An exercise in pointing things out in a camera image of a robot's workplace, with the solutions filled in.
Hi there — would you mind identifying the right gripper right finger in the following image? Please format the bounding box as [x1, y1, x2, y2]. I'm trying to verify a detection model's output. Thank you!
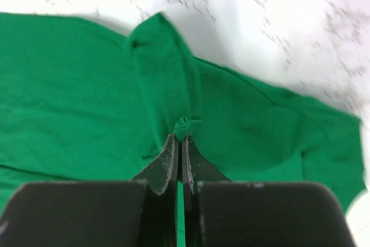
[182, 134, 229, 246]

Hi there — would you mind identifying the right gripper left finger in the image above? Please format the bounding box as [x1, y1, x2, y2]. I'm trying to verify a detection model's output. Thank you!
[133, 134, 178, 246]

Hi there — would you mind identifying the green t shirt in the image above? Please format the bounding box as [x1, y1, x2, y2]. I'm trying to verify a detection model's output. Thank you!
[1, 13, 365, 246]

